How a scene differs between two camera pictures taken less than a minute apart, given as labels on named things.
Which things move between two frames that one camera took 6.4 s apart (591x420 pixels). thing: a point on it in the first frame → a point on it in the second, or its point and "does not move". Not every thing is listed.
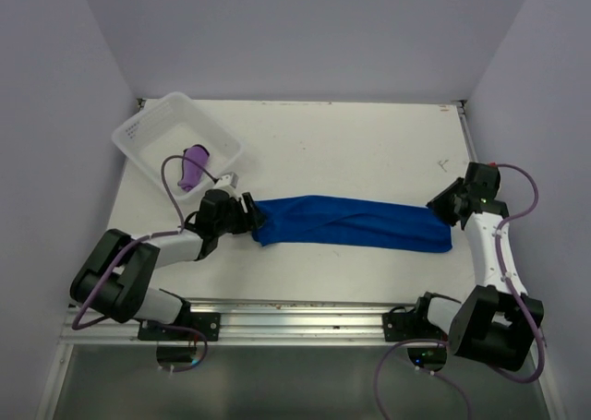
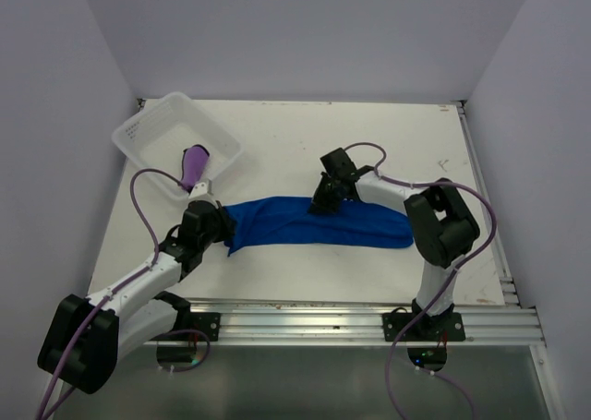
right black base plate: x=414 y=325 does not move
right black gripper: x=438 y=203 → x=319 y=204
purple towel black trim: x=192 y=171 does not move
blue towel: x=352 y=222 does not move
